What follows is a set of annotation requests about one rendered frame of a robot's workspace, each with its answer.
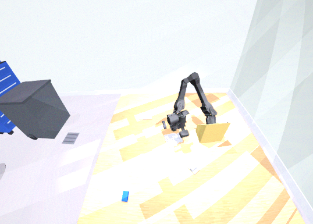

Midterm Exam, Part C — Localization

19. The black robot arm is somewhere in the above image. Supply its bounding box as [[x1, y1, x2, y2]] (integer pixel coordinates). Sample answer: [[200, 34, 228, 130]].
[[167, 72, 218, 131]]

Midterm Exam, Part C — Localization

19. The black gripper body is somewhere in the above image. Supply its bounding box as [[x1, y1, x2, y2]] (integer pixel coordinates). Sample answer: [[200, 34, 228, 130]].
[[178, 121, 190, 138]]

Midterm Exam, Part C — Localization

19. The blue rectangular block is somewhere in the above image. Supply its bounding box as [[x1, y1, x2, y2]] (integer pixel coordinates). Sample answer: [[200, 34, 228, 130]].
[[122, 191, 129, 202]]

